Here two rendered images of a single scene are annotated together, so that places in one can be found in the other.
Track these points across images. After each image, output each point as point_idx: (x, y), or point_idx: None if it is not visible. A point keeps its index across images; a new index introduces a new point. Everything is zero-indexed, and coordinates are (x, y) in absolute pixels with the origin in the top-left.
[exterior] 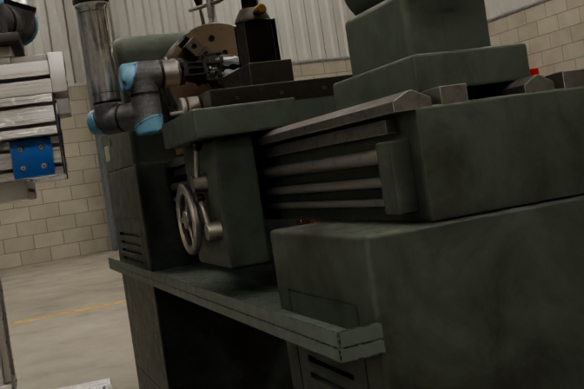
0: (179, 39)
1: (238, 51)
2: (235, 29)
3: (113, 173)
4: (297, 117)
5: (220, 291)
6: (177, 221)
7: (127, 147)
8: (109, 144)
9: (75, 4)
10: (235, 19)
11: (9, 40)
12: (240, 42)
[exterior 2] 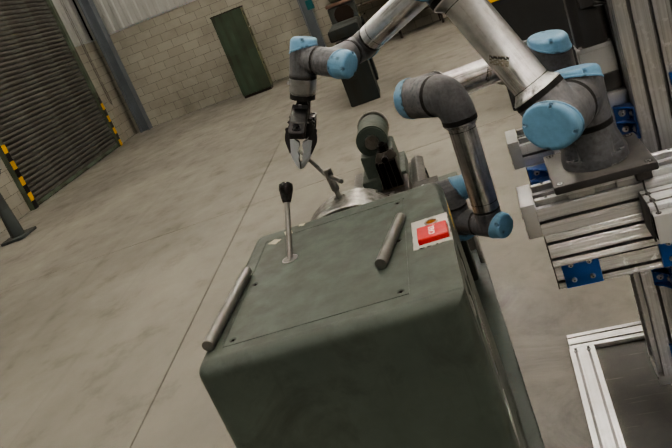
0: (382, 195)
1: (399, 173)
2: (394, 159)
3: (514, 422)
4: None
5: (477, 282)
6: (481, 251)
7: (481, 305)
8: (499, 376)
9: (474, 115)
10: (395, 152)
11: None
12: (398, 166)
